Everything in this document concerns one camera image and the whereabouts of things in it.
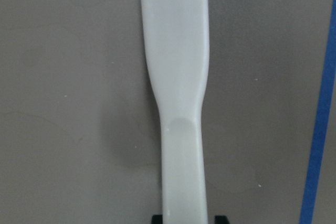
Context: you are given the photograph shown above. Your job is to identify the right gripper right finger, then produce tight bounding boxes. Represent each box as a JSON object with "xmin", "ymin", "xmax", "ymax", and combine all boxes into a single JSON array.
[{"xmin": 214, "ymin": 215, "xmax": 229, "ymax": 224}]

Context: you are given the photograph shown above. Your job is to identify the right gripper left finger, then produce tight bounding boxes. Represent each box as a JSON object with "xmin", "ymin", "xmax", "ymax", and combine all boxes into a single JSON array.
[{"xmin": 151, "ymin": 215, "xmax": 163, "ymax": 224}]

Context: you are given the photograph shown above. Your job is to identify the beige hand brush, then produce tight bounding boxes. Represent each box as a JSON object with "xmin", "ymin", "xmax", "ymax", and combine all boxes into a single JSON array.
[{"xmin": 141, "ymin": 0, "xmax": 209, "ymax": 223}]

